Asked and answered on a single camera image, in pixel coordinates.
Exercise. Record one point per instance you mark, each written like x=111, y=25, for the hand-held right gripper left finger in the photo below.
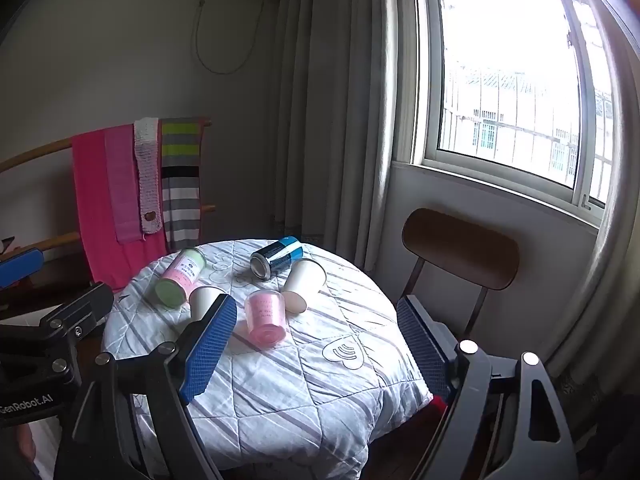
x=210, y=345

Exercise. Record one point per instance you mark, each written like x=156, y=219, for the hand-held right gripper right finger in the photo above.
x=425, y=350

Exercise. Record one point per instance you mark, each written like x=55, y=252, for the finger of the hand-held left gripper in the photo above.
x=17, y=267
x=80, y=307

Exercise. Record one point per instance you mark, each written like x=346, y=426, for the person's left forearm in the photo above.
x=25, y=445

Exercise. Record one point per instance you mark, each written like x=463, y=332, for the white paper cup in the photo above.
x=305, y=282
x=202, y=301

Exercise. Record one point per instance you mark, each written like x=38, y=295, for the clear pink cup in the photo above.
x=265, y=317

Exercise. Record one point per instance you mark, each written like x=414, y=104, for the pink and green cup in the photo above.
x=180, y=277

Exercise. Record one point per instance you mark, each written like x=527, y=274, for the red cloth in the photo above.
x=440, y=405

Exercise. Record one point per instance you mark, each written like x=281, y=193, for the hot pink towel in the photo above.
x=95, y=210

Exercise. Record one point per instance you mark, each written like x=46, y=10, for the grey striped quilted cloth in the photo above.
x=325, y=385

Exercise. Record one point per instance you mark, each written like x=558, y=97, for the blue and white can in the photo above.
x=277, y=257

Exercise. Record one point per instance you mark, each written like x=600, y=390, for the brown wooden chair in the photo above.
x=460, y=245

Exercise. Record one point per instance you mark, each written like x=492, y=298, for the wooden towel rack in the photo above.
x=40, y=150

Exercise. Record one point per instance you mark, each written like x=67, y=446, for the light pink cloth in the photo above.
x=122, y=185

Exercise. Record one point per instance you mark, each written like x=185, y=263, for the white pink crocheted cloth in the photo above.
x=147, y=170

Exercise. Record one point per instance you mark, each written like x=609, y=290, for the grey yellow striped scarf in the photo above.
x=180, y=170

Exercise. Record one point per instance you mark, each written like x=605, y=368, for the grey curtain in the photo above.
x=340, y=110
x=615, y=210

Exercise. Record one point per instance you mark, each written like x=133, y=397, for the white framed window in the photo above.
x=500, y=60

